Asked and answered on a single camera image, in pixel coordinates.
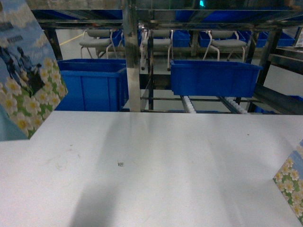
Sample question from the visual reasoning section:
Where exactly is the white roller track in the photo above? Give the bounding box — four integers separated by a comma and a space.
181, 96, 196, 114

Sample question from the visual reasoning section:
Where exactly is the blue crate on rollers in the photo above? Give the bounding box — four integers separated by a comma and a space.
170, 60, 263, 97

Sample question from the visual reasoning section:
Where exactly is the blue crate left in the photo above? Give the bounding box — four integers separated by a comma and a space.
56, 59, 129, 112

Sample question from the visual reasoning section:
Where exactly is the grey chair middle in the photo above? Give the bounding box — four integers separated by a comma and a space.
140, 30, 173, 71

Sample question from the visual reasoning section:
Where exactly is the grey chair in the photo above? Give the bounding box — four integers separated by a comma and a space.
140, 30, 173, 71
203, 30, 247, 62
80, 29, 117, 59

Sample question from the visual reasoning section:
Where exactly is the grey chair right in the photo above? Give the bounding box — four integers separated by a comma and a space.
203, 30, 247, 62

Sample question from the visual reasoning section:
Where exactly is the steel rack upright post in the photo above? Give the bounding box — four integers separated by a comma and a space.
121, 0, 141, 112

